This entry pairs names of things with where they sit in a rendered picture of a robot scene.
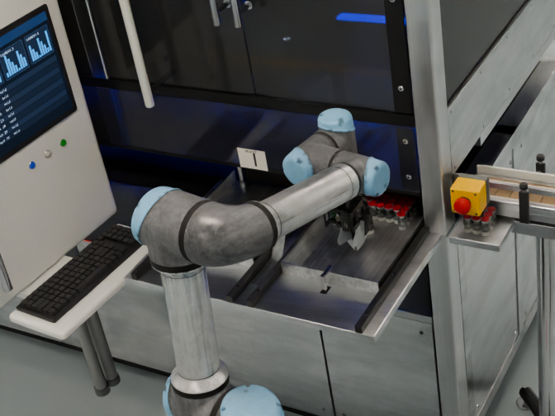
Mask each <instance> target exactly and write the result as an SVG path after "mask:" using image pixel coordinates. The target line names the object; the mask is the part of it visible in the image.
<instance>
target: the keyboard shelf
mask: <svg viewBox="0 0 555 416"><path fill-rule="evenodd" d="M147 253H148V248H147V246H146V245H142V246H141V247H140V248H139V249H138V250H137V251H135V252H134V253H133V254H132V255H131V256H130V257H129V258H127V259H126V260H125V261H124V262H123V263H122V264H121V265H120V266H119V267H118V268H117V269H116V270H115V271H113V272H112V273H111V274H110V275H109V276H108V277H106V278H105V279H104V280H103V281H102V282H101V283H100V284H98V285H97V286H96V287H95V288H94V289H93V290H92V291H90V292H89V293H88V294H87V295H86V296H85V297H83V298H82V299H81V300H80V301H79V302H78V303H77V304H76V305H75V306H74V307H73V308H72V309H71V310H69V311H68V312H67V313H66V314H65V315H64V316H63V317H61V318H60V319H59V320H58V321H57V322H56V323H52V322H50V321H47V320H44V319H40V318H38V317H35V316H33V315H30V314H27V313H24V312H21V311H19V310H14V311H13V312H12V313H11V314H10V320H11V321H12V322H13V323H16V324H20V325H22V326H25V327H27V328H29V329H33V330H35V331H38V332H41V333H44V334H47V335H50V336H51V337H54V338H58V339H61V340H63V339H66V338H67V337H68V336H69V335H70V334H71V333H72V332H74V331H75V330H76V329H77V328H78V327H79V326H80V325H81V324H83V323H84V322H85V321H86V320H87V319H88V318H89V317H90V316H91V315H92V314H94V313H95V312H96V311H97V310H98V309H99V308H100V307H101V306H103V305H104V304H105V303H106V302H107V301H108V300H109V299H110V298H112V297H113V296H114V295H115V294H116V293H117V292H118V291H119V290H120V289H121V288H122V287H123V286H124V285H125V284H126V282H125V279H124V277H125V276H126V275H127V274H128V273H129V272H130V271H131V269H132V268H133V267H134V266H135V265H136V264H137V263H138V262H139V261H140V260H141V259H142V258H143V257H144V256H145V255H146V254H147ZM70 260H72V258H71V257H68V256H65V255H64V256H63V257H62V258H61V259H60V260H59V261H58V262H56V263H55V264H54V265H53V266H51V267H50V268H49V269H48V270H46V271H45V272H44V273H43V274H41V275H40V276H39V277H38V278H36V279H35V280H34V281H33V282H32V283H31V284H30V285H29V286H27V287H26V288H25V289H24V290H23V291H21V292H20V293H19V294H18V295H16V296H18V297H20V298H22V299H25V298H26V297H27V296H28V295H29V294H31V293H32V292H33V291H34V290H36V288H37V287H39V286H42V285H41V284H42V283H44V282H45V281H47V279H49V278H50V277H52V275H53V274H55V273H56V272H57V271H58V270H59V269H60V268H62V266H64V265H65V264H67V262H68V261H70Z"/></svg>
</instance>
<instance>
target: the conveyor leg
mask: <svg viewBox="0 0 555 416"><path fill-rule="evenodd" d="M536 276H537V319H538V403H539V416H555V239H546V238H540V237H536Z"/></svg>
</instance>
